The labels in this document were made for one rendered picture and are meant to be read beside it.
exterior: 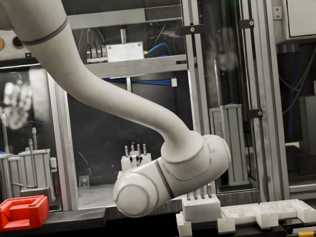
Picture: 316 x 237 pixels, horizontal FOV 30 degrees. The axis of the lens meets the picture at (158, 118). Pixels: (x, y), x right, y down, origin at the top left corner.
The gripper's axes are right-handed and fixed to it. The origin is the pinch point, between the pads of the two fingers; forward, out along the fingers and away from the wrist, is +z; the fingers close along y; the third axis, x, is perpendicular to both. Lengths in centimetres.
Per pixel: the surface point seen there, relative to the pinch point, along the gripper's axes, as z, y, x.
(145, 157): 17.1, 2.2, -2.4
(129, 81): 23.8, 27.1, 0.4
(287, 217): -9.5, -15.3, -40.3
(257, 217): -12.1, -13.7, -31.6
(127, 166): 15.3, 0.3, 3.3
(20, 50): 2.5, 38.8, 30.1
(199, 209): -16.5, -9.1, -15.7
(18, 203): -2.0, -4.9, 34.9
